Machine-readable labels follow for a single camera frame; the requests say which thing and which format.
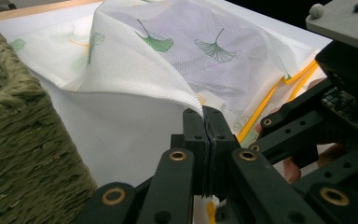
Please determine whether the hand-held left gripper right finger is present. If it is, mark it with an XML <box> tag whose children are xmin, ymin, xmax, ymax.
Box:
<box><xmin>202</xmin><ymin>105</ymin><xmax>242</xmax><ymax>197</ymax></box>

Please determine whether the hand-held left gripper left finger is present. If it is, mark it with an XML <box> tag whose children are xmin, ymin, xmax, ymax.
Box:
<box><xmin>171</xmin><ymin>107</ymin><xmax>213</xmax><ymax>197</ymax></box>

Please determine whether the white leaf-print mesh laundry bag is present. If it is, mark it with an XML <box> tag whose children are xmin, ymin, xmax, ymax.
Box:
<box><xmin>7</xmin><ymin>0</ymin><xmax>328</xmax><ymax>224</ymax></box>

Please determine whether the green woven basket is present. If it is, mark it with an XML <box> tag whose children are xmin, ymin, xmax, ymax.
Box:
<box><xmin>0</xmin><ymin>8</ymin><xmax>99</xmax><ymax>224</ymax></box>

